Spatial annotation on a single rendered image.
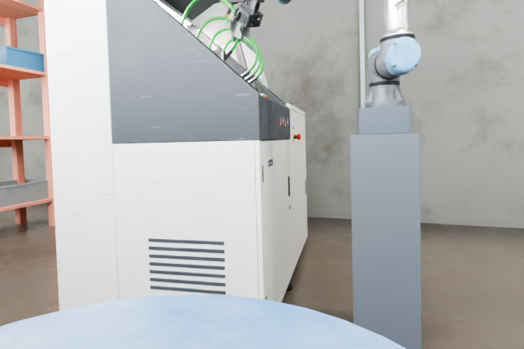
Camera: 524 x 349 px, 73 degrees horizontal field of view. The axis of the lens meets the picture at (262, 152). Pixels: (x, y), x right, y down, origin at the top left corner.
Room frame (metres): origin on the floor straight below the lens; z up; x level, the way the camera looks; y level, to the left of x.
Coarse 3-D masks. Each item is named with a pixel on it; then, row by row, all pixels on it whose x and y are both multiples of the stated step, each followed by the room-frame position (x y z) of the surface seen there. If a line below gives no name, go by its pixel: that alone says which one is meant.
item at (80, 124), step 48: (48, 0) 1.42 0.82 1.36; (96, 0) 1.37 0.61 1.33; (48, 48) 1.42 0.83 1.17; (96, 48) 1.37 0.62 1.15; (48, 96) 1.43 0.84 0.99; (96, 96) 1.38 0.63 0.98; (96, 144) 1.38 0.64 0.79; (96, 192) 1.38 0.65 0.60; (96, 240) 1.38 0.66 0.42; (96, 288) 1.38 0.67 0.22
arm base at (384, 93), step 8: (376, 88) 1.37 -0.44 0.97; (384, 88) 1.35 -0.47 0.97; (392, 88) 1.35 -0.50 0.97; (368, 96) 1.40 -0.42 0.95; (376, 96) 1.36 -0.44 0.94; (384, 96) 1.34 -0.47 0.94; (392, 96) 1.34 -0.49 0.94; (400, 96) 1.35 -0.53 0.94; (368, 104) 1.38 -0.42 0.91; (376, 104) 1.35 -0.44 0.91; (384, 104) 1.34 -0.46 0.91; (392, 104) 1.33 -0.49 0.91; (400, 104) 1.34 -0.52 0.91
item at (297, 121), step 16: (208, 16) 2.01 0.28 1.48; (224, 16) 1.99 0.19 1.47; (208, 32) 2.01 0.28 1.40; (224, 32) 1.99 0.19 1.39; (240, 64) 2.01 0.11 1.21; (304, 128) 2.54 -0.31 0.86; (304, 144) 2.52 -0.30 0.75; (304, 160) 2.48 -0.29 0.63; (304, 176) 2.46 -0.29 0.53; (304, 192) 2.44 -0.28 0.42; (304, 208) 2.42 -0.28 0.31; (304, 224) 2.40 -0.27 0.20; (304, 240) 2.39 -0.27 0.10
